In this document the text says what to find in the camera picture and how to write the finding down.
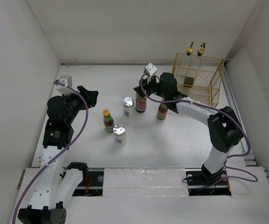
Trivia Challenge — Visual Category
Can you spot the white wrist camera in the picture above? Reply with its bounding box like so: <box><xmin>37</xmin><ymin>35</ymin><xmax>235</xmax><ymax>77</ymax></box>
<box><xmin>143</xmin><ymin>63</ymin><xmax>157</xmax><ymax>82</ymax></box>
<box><xmin>56</xmin><ymin>75</ymin><xmax>73</xmax><ymax>96</ymax></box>

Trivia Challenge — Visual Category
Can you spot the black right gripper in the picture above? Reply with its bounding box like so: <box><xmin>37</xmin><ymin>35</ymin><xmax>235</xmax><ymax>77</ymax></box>
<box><xmin>134</xmin><ymin>74</ymin><xmax>168</xmax><ymax>99</ymax></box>

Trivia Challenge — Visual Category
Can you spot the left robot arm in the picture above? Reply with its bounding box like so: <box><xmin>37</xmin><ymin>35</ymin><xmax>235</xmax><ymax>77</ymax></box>
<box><xmin>12</xmin><ymin>82</ymin><xmax>99</xmax><ymax>224</ymax></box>

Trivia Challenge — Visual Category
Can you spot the gold wire basket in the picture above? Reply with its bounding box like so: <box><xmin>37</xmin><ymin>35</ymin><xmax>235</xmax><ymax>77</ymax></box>
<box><xmin>172</xmin><ymin>56</ymin><xmax>224</xmax><ymax>107</ymax></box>

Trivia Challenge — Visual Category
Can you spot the silver-lid spice jar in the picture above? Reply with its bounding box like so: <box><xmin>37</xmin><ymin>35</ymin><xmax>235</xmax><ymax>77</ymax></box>
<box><xmin>113</xmin><ymin>124</ymin><xmax>127</xmax><ymax>146</ymax></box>
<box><xmin>122</xmin><ymin>97</ymin><xmax>135</xmax><ymax>119</ymax></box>

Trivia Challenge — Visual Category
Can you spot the white foam front board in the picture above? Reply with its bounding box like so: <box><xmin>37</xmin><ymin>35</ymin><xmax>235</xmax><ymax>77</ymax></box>
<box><xmin>103</xmin><ymin>168</ymin><xmax>188</xmax><ymax>197</ymax></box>

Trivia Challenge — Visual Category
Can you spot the rear silver-lid spice jar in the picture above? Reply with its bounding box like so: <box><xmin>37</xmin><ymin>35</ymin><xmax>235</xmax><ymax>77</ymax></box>
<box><xmin>122</xmin><ymin>97</ymin><xmax>135</xmax><ymax>119</ymax></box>

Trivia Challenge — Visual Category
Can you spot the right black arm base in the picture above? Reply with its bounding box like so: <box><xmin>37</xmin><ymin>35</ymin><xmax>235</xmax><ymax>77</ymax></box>
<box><xmin>182</xmin><ymin>168</ymin><xmax>232</xmax><ymax>196</ymax></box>

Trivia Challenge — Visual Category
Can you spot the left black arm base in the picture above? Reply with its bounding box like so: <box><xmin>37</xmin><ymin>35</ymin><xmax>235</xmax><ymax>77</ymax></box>
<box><xmin>60</xmin><ymin>162</ymin><xmax>104</xmax><ymax>196</ymax></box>

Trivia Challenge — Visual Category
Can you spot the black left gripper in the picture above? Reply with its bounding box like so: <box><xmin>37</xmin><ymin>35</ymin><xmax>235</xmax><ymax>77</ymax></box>
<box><xmin>62</xmin><ymin>85</ymin><xmax>97</xmax><ymax>125</ymax></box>

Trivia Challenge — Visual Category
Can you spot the yellow-cap sauce bottle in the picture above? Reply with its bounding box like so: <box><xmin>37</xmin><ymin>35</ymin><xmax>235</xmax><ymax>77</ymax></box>
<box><xmin>156</xmin><ymin>103</ymin><xmax>168</xmax><ymax>120</ymax></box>
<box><xmin>102</xmin><ymin>109</ymin><xmax>114</xmax><ymax>133</ymax></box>

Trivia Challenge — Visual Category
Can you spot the front silver-lid spice jar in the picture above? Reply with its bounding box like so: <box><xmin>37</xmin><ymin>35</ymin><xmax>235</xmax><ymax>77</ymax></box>
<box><xmin>113</xmin><ymin>124</ymin><xmax>127</xmax><ymax>146</ymax></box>

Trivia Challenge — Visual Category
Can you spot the dark-filled gold-spout oil bottle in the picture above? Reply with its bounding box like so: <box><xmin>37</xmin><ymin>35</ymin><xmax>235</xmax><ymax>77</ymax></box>
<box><xmin>184</xmin><ymin>42</ymin><xmax>205</xmax><ymax>88</ymax></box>

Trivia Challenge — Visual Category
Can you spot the clear oil bottle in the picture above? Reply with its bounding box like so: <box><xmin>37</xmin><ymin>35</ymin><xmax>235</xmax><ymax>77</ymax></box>
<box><xmin>174</xmin><ymin>42</ymin><xmax>194</xmax><ymax>83</ymax></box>

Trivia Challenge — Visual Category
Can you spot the aluminium side rail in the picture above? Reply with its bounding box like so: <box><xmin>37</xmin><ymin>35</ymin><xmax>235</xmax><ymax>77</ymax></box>
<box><xmin>222</xmin><ymin>66</ymin><xmax>257</xmax><ymax>167</ymax></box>

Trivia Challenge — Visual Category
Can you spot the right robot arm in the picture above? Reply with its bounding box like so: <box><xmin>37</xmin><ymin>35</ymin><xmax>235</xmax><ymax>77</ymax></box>
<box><xmin>134</xmin><ymin>70</ymin><xmax>244</xmax><ymax>184</ymax></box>

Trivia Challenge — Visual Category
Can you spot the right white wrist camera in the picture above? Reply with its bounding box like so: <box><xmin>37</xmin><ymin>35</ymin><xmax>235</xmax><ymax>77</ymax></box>
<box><xmin>143</xmin><ymin>63</ymin><xmax>157</xmax><ymax>82</ymax></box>

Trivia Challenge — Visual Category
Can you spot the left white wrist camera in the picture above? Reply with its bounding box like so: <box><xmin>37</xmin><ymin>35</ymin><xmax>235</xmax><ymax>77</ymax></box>
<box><xmin>56</xmin><ymin>75</ymin><xmax>73</xmax><ymax>96</ymax></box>

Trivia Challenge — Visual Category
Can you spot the clear bottle black cap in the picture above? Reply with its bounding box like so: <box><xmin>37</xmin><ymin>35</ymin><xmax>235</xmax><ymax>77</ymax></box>
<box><xmin>135</xmin><ymin>93</ymin><xmax>147</xmax><ymax>113</ymax></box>

